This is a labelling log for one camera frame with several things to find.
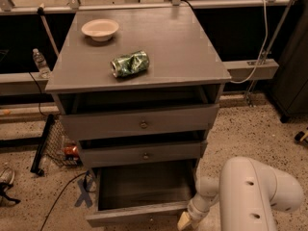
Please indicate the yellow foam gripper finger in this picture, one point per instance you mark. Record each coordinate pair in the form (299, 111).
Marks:
(184, 221)

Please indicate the wire mesh basket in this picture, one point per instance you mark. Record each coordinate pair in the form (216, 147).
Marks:
(56, 142)

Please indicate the grey bottom drawer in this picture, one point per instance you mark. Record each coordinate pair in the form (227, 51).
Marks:
(144, 192)

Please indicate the clear plastic water bottle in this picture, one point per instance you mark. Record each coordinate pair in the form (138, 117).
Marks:
(41, 63)

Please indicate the grey drawer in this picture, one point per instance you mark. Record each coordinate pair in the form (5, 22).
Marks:
(109, 156)
(139, 122)
(144, 192)

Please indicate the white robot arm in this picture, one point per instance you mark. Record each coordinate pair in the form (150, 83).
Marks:
(247, 192)

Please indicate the black caster wheel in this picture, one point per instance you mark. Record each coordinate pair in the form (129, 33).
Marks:
(301, 136)

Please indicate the white sneaker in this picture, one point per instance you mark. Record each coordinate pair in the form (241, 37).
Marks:
(6, 178)

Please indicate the grey wooden drawer cabinet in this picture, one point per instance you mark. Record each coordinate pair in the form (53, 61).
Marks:
(184, 69)

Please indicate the orange object in basket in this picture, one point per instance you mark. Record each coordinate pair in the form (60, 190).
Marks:
(71, 151)

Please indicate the black bar on floor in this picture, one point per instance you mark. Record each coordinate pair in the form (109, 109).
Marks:
(42, 143)

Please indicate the grey top drawer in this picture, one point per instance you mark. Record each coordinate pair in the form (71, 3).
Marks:
(139, 122)

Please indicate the grey middle drawer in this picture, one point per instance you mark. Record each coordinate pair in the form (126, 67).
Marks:
(109, 156)

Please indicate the dark cabinet at right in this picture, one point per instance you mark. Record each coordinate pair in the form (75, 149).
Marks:
(288, 90)

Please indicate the crushed green soda can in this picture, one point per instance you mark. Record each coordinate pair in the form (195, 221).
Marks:
(130, 64)

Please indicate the white paper bowl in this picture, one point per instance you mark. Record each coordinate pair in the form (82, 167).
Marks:
(100, 29)

